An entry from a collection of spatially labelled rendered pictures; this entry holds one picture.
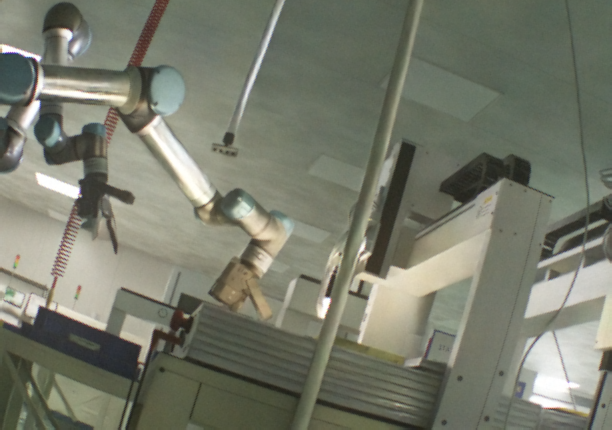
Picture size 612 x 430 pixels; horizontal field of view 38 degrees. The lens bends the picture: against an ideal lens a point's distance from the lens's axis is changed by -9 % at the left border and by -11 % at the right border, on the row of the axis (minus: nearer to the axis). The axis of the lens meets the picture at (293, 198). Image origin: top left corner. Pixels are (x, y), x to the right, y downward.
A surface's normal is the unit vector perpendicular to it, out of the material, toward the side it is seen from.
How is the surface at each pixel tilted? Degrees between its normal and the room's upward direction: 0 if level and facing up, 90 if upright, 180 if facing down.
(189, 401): 90
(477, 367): 90
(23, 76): 93
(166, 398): 90
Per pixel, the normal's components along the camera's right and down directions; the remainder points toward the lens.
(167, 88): 0.73, 0.00
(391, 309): 0.18, -0.21
